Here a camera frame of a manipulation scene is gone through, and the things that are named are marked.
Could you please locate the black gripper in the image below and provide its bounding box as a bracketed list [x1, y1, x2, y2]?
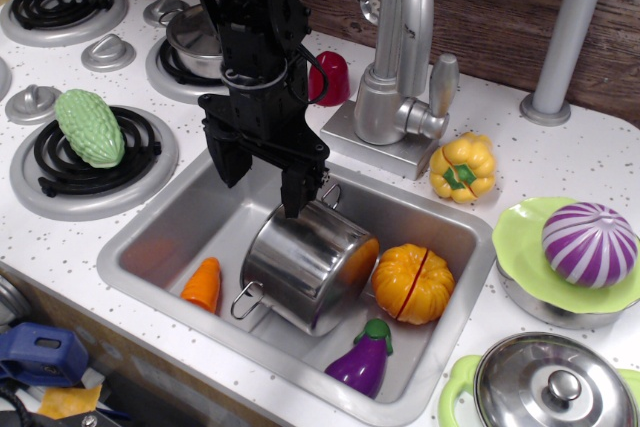
[198, 57, 329, 219]

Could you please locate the stainless steel pot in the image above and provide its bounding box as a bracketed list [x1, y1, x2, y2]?
[230, 183, 380, 337]

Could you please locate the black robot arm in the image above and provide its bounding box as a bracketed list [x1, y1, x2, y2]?
[198, 0, 329, 218]

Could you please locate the silver toy sink basin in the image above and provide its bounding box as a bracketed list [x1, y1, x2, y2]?
[97, 153, 495, 426]

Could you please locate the small steel pot on burner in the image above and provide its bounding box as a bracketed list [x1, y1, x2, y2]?
[166, 4, 223, 80]

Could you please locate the red plastic cup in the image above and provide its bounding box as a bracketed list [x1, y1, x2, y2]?
[308, 51, 351, 107]

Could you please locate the orange toy carrot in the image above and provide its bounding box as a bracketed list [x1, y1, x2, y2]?
[180, 257, 221, 313]

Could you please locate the back right stove burner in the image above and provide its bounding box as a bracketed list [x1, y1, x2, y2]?
[145, 38, 229, 105]

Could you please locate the stove burner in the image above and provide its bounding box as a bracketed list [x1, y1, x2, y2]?
[1, 0, 128, 47]
[145, 38, 229, 105]
[9, 106, 179, 221]

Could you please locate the silver toy faucet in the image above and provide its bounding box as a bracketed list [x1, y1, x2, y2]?
[321, 0, 460, 180]

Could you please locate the green toy bitter gourd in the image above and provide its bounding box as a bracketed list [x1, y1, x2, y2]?
[54, 89, 125, 169]

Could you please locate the orange toy pumpkin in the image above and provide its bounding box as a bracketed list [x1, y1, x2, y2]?
[371, 244, 456, 326]

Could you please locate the silver stove knob back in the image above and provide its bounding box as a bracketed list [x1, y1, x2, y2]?
[143, 0, 189, 27]

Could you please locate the silver stove knob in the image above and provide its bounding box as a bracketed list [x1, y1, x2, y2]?
[81, 34, 136, 72]
[5, 84, 61, 125]
[143, 0, 189, 27]

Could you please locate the silver stove knob middle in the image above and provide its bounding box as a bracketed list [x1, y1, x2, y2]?
[81, 34, 136, 72]

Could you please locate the yellow toy bell pepper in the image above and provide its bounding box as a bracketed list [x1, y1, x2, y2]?
[429, 132, 496, 204]

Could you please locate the front left stove burner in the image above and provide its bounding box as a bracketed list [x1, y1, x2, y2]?
[9, 106, 179, 221]

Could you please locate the purple toy eggplant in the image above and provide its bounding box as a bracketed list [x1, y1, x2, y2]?
[324, 318, 394, 398]

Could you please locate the silver stove knob front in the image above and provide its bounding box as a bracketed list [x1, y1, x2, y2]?
[5, 84, 61, 125]

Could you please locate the light green plastic plate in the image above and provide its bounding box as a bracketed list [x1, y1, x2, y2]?
[492, 197, 639, 314]

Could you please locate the back left stove burner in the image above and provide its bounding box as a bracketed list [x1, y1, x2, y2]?
[1, 0, 128, 47]

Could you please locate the grey vertical pole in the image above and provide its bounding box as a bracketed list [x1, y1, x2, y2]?
[520, 0, 598, 127]

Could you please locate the blue clamp tool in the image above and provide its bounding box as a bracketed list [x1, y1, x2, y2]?
[1, 322, 89, 387]

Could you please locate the yellow sponge piece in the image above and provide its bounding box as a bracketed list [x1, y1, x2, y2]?
[37, 385, 102, 420]

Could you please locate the purple striped toy onion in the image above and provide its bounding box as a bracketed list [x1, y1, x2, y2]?
[541, 202, 639, 289]

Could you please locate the steel lid with knob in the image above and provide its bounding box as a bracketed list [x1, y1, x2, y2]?
[472, 332, 639, 426]

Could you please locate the steel bowl under plate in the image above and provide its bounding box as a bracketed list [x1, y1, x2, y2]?
[496, 262, 639, 330]

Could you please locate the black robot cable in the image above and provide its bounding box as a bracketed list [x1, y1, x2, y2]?
[287, 44, 331, 106]

